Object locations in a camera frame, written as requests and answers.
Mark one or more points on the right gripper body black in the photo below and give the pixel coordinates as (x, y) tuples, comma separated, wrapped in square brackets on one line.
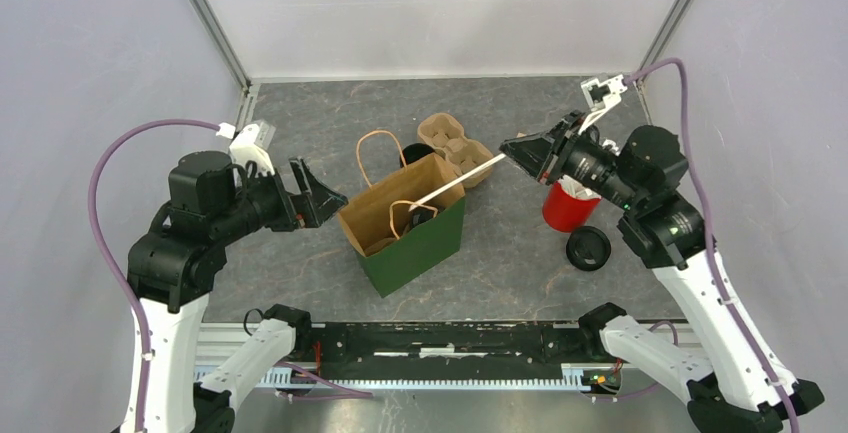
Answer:
[(584, 159)]

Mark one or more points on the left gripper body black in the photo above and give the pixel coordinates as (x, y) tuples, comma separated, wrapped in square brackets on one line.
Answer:
[(270, 201)]

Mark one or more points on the single white stirrer stick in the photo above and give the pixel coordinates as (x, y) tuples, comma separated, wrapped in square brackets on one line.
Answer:
[(472, 173)]

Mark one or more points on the brown paper bag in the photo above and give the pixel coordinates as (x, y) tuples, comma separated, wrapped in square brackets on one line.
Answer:
[(381, 210)]

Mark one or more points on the cardboard cup carrier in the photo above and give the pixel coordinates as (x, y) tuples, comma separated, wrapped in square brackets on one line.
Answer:
[(447, 137), (378, 246)]

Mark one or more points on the black cup lid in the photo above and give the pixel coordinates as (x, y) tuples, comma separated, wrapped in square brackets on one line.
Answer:
[(588, 248), (421, 215)]

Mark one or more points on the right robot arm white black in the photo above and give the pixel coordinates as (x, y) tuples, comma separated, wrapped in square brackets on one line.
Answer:
[(738, 384)]

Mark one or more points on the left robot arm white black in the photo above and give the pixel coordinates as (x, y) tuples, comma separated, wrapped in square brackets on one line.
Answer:
[(214, 203)]

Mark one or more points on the red cup holder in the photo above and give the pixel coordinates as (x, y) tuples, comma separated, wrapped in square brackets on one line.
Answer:
[(569, 205)]

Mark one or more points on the green mat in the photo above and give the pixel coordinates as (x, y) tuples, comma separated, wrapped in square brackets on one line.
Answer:
[(416, 252)]

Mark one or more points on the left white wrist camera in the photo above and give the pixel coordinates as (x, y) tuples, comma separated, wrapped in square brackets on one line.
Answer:
[(250, 144)]

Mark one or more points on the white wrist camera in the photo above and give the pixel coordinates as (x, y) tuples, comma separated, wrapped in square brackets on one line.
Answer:
[(601, 95), (250, 144)]

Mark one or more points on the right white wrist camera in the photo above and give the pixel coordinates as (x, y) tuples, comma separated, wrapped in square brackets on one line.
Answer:
[(601, 95)]

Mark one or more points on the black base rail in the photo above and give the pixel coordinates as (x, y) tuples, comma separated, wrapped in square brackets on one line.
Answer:
[(444, 350)]

